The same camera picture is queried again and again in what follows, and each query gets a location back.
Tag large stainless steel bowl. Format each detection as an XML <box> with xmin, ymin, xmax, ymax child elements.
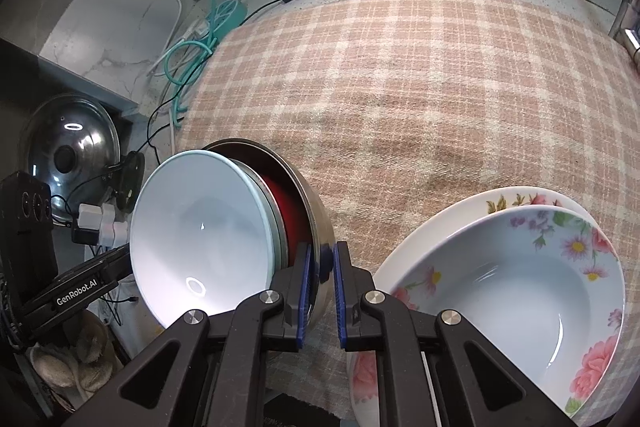
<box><xmin>205</xmin><ymin>138</ymin><xmax>337</xmax><ymax>338</ymax></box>

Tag red steel bowl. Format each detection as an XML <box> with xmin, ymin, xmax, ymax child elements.
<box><xmin>235</xmin><ymin>159</ymin><xmax>313</xmax><ymax>270</ymax></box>

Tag deep plate with pink blossoms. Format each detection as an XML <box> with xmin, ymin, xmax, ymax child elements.
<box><xmin>347</xmin><ymin>187</ymin><xmax>601</xmax><ymax>427</ymax></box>

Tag person's left hand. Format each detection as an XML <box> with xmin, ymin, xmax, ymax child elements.
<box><xmin>27</xmin><ymin>309</ymin><xmax>118</xmax><ymax>395</ymax></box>

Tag white ceramic bowl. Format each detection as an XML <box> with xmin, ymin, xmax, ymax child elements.
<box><xmin>129</xmin><ymin>149</ymin><xmax>281</xmax><ymax>330</ymax></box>

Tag checked pink tablecloth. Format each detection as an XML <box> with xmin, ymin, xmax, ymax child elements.
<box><xmin>172</xmin><ymin>0</ymin><xmax>640</xmax><ymax>423</ymax></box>

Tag deep plate with pink roses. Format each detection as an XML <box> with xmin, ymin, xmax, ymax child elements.
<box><xmin>375</xmin><ymin>205</ymin><xmax>627</xmax><ymax>418</ymax></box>

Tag steel pot lid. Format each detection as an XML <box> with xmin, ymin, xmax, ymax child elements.
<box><xmin>22</xmin><ymin>94</ymin><xmax>123</xmax><ymax>225</ymax></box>

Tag white power adapter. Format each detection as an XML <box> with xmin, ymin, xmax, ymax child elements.
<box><xmin>72</xmin><ymin>202</ymin><xmax>131</xmax><ymax>248</ymax></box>

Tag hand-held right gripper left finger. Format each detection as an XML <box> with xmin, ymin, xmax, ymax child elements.
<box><xmin>75</xmin><ymin>241</ymin><xmax>321</xmax><ymax>427</ymax></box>

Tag dark cloth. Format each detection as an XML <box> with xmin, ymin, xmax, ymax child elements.
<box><xmin>265</xmin><ymin>392</ymin><xmax>346</xmax><ymax>427</ymax></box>

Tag teal power strip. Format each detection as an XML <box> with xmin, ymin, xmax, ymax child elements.
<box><xmin>210</xmin><ymin>0</ymin><xmax>248</xmax><ymax>40</ymax></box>

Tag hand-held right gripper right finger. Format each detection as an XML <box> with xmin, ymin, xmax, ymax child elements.
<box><xmin>332</xmin><ymin>241</ymin><xmax>573</xmax><ymax>427</ymax></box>

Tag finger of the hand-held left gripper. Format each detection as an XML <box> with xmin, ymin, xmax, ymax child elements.
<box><xmin>102</xmin><ymin>243</ymin><xmax>135</xmax><ymax>290</ymax></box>

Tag chrome kitchen faucet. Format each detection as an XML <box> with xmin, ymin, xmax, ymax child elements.
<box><xmin>607</xmin><ymin>0</ymin><xmax>640</xmax><ymax>70</ymax></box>

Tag black round disc stand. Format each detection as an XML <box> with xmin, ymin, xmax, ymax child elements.
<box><xmin>112</xmin><ymin>151</ymin><xmax>147</xmax><ymax>214</ymax></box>

